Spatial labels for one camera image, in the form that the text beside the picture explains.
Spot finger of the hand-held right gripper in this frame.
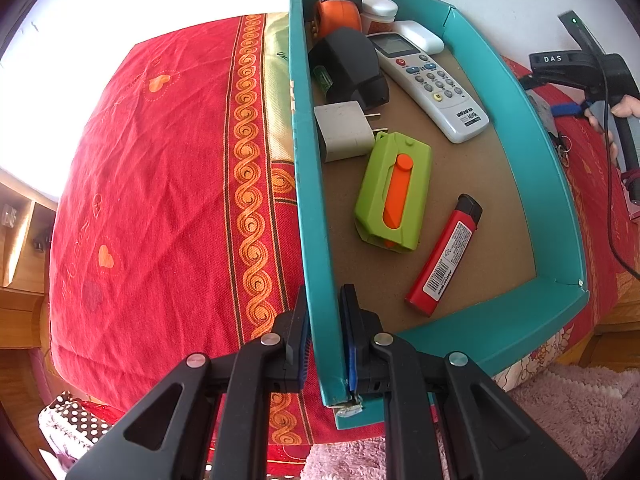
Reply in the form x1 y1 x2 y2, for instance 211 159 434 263
520 75 591 120

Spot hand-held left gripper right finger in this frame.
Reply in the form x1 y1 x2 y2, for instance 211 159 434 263
340 284 586 480

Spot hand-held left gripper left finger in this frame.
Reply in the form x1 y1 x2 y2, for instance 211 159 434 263
65 284 313 480

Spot grey cartoon card holder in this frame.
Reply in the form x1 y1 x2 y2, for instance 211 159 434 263
527 91 560 137

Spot teal cardboard box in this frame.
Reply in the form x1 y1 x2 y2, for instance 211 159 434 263
289 0 591 431

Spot red lighter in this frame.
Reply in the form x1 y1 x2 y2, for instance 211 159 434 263
405 194 483 317

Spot green utility knife orange slider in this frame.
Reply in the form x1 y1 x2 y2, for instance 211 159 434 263
354 131 432 253

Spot white remote control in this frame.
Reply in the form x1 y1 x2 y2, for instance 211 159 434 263
367 32 490 144

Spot white earbud case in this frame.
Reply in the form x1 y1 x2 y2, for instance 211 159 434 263
392 20 446 55

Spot white charger plug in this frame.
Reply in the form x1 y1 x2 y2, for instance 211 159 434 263
314 101 387 163

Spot white jar orange label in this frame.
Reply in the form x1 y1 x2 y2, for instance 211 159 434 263
360 0 399 33

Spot orange plastic case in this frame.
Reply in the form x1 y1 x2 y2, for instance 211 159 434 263
312 0 363 41

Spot person's right hand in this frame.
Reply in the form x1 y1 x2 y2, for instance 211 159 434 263
589 97 640 166

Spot pink fluffy rug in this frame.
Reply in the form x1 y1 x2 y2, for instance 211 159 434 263
300 364 640 480

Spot red printed blanket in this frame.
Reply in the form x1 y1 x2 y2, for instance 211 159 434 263
45 10 640 476

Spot polka-dot cloth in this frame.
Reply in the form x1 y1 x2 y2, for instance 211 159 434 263
40 391 118 461

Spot wooden cabinet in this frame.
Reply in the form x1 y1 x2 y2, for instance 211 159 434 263
0 167 58 351

